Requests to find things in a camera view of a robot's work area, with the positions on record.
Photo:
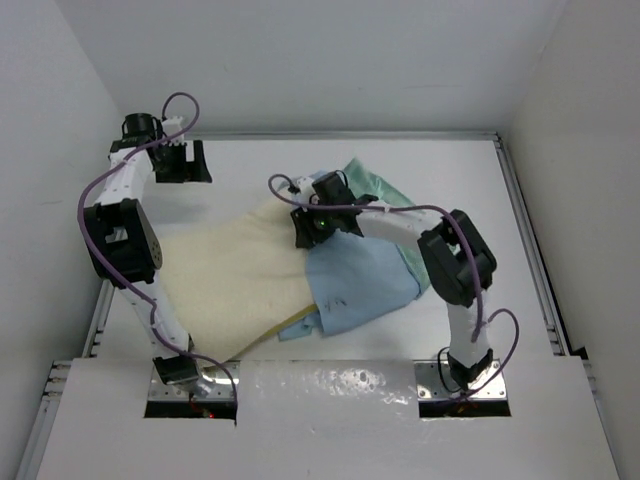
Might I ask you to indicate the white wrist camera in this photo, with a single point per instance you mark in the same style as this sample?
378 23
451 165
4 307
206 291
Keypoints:
174 130
301 190

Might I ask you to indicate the metal base plate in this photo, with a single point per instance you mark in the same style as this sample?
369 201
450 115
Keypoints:
434 382
214 386

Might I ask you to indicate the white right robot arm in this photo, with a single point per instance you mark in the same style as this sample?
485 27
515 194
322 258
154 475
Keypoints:
458 262

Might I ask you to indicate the white front cover board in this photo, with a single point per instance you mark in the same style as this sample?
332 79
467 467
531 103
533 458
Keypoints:
329 420

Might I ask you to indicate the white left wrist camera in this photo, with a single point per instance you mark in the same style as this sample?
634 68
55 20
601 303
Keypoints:
174 130

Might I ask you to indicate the blue and green pillowcase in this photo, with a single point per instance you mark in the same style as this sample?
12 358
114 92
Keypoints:
355 280

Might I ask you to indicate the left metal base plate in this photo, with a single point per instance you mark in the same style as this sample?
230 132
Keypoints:
214 386

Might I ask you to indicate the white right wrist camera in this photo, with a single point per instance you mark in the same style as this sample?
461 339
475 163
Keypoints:
301 190

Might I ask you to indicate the cream quilted pillow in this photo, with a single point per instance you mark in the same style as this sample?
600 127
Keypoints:
234 285

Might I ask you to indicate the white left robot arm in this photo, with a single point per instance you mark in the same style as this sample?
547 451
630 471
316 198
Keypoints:
123 246

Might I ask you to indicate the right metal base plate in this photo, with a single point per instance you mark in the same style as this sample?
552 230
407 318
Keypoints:
434 382

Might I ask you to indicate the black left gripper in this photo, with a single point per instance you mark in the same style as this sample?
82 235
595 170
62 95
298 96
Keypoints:
180 175

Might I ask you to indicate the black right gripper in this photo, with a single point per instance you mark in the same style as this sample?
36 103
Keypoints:
310 233

